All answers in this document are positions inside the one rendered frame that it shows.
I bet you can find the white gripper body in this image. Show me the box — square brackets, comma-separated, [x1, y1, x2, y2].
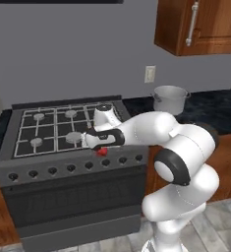
[81, 131, 101, 151]

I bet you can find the grey gas stove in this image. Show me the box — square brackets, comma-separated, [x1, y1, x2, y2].
[0, 94, 150, 252]

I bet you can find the silver metal pot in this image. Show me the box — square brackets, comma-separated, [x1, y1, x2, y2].
[150, 85, 192, 117]

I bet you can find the grey stove bottom drawer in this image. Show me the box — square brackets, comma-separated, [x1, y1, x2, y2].
[18, 212, 144, 252]

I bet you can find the dark oven door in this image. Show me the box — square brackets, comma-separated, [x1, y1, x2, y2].
[1, 166, 148, 229]

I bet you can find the brown wooden base cupboard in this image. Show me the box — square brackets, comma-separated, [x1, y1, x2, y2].
[0, 166, 23, 249]
[144, 132, 231, 203]

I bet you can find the black range hood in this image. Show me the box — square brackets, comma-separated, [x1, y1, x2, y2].
[0, 0, 125, 5]

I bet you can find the brown wooden cupboard door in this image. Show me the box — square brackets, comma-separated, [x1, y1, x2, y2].
[177, 0, 231, 56]

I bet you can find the white wall outlet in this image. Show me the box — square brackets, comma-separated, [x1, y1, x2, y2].
[144, 65, 156, 84]

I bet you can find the silver cupboard handle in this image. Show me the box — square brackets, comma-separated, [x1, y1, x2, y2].
[185, 1, 201, 47]

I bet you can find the brown wooden wall cupboard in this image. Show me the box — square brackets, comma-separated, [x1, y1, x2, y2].
[153, 0, 231, 57]

